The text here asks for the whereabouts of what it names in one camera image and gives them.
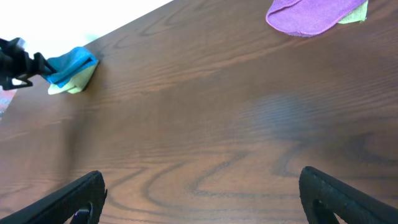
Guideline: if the purple microfiber cloth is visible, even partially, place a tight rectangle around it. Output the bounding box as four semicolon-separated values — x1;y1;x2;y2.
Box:
266;0;365;37

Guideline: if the folded green cloth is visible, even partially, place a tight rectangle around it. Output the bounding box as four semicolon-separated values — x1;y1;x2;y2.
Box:
47;63;98;95

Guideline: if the blue microfiber cloth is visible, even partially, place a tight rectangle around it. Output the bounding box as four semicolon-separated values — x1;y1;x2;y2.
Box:
41;47;98;88

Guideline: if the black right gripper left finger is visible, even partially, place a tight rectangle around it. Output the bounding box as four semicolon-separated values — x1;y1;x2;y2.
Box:
1;170;108;224

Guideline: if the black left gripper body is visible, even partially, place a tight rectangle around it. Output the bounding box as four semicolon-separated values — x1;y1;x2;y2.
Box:
1;37;33;90

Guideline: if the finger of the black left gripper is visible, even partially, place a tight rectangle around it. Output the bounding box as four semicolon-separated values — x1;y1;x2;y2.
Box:
32;52;57;76

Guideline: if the green cloth under purple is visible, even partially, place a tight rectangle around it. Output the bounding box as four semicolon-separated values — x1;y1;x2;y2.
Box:
338;0;369;24

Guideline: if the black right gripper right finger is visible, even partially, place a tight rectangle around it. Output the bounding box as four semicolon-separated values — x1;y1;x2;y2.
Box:
298;166;397;224

